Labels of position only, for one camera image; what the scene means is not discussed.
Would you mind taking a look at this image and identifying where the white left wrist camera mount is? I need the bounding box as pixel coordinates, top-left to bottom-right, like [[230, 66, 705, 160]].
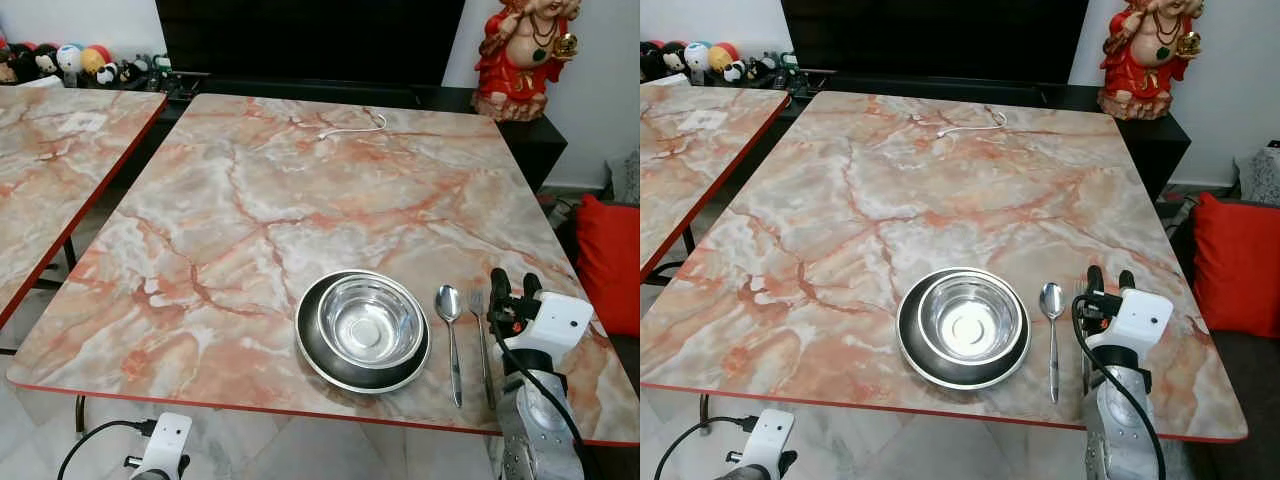
[[740, 408, 797, 479], [138, 412, 194, 479]]

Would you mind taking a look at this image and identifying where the steel fork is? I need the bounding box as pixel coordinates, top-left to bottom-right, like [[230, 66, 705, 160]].
[[468, 289, 497, 410]]

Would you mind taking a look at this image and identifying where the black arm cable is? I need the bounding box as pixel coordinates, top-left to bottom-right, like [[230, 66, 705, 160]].
[[1071, 294, 1168, 480], [492, 318, 589, 480], [654, 415, 761, 480], [56, 419, 159, 480]]

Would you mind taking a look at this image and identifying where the white cable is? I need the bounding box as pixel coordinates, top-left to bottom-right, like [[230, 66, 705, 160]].
[[316, 111, 388, 140]]

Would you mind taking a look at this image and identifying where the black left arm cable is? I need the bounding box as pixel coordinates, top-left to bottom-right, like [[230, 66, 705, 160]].
[[56, 419, 159, 480], [654, 415, 761, 480]]

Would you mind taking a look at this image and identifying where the dark round steel plate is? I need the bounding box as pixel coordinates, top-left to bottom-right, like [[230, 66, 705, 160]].
[[295, 269, 433, 394], [896, 266, 1033, 390]]

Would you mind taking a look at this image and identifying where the marble table with red edge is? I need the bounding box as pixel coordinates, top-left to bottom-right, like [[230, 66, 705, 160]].
[[640, 83, 791, 277], [5, 93, 641, 448], [640, 90, 1249, 443], [0, 86, 168, 327]]

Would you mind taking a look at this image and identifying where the black television screen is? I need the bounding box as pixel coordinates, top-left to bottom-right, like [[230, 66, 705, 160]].
[[781, 0, 1091, 87], [154, 0, 467, 88]]

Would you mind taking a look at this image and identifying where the steel spoon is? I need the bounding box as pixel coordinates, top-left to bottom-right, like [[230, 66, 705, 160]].
[[435, 285, 465, 409], [1039, 282, 1067, 405]]

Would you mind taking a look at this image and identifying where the grey cushion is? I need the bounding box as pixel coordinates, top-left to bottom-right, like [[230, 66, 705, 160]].
[[609, 150, 641, 204], [1234, 143, 1280, 207]]

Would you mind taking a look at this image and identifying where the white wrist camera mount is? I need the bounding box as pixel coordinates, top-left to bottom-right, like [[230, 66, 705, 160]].
[[1089, 287, 1175, 369], [740, 408, 797, 479], [508, 292, 595, 379], [138, 412, 194, 479]]

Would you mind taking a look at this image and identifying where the red laughing buddha statue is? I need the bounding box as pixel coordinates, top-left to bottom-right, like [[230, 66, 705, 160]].
[[1097, 0, 1205, 121], [471, 0, 584, 123]]

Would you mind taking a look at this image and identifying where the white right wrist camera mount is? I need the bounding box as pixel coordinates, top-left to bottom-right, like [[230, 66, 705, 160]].
[[1089, 287, 1175, 369], [508, 292, 595, 379]]

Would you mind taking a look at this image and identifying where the red cushion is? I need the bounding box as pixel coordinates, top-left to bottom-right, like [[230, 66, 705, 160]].
[[1191, 191, 1280, 340], [574, 194, 641, 337]]

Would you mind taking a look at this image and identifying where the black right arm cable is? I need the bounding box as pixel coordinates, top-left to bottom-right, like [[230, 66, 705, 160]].
[[492, 318, 589, 480], [1071, 294, 1168, 480]]

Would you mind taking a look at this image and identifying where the red and black plush toy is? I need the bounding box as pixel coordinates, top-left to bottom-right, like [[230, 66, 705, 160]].
[[658, 40, 689, 81], [22, 42, 61, 83]]

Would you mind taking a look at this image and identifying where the shiny steel bowl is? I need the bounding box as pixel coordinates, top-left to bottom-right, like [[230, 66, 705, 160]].
[[917, 272, 1026, 364], [317, 275, 426, 370]]

